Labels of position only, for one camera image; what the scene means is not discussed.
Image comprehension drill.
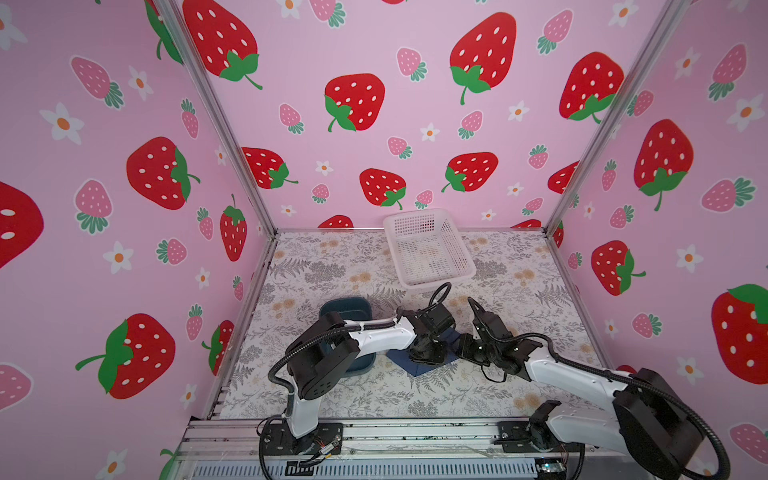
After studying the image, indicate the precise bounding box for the dark blue paper napkin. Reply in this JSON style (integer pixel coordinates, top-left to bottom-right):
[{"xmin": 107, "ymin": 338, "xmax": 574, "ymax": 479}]
[{"xmin": 386, "ymin": 329, "xmax": 460, "ymax": 377}]

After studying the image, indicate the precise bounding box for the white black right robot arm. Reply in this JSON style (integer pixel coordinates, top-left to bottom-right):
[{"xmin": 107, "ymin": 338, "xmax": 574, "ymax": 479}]
[{"xmin": 457, "ymin": 299, "xmax": 732, "ymax": 479}]

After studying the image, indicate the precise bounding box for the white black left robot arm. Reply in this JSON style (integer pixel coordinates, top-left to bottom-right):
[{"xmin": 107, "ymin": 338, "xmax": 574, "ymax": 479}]
[{"xmin": 267, "ymin": 304, "xmax": 456, "ymax": 439}]

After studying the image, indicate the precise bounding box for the white perforated plastic basket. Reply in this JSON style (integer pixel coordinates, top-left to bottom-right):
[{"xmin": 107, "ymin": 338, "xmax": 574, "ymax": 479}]
[{"xmin": 383, "ymin": 209, "xmax": 476, "ymax": 291}]

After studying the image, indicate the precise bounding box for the dark teal plastic tray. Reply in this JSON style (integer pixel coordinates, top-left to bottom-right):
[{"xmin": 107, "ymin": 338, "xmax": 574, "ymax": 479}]
[{"xmin": 319, "ymin": 297, "xmax": 376, "ymax": 377}]

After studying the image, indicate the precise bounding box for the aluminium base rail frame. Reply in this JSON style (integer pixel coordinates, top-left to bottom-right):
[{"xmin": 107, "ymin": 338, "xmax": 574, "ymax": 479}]
[{"xmin": 163, "ymin": 418, "xmax": 650, "ymax": 479}]

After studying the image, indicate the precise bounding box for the aluminium corner post right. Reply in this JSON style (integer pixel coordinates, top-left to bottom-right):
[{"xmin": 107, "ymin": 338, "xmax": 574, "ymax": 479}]
[{"xmin": 543, "ymin": 0, "xmax": 690, "ymax": 240}]

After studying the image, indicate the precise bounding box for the aluminium corner post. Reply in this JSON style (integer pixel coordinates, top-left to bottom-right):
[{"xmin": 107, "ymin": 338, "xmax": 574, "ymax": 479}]
[
  {"xmin": 543, "ymin": 0, "xmax": 690, "ymax": 240},
  {"xmin": 156, "ymin": 0, "xmax": 278, "ymax": 239}
]

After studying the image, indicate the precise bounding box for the aluminium corner post left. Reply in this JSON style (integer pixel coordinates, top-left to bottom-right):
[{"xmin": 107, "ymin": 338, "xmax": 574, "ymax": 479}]
[{"xmin": 156, "ymin": 0, "xmax": 278, "ymax": 239}]

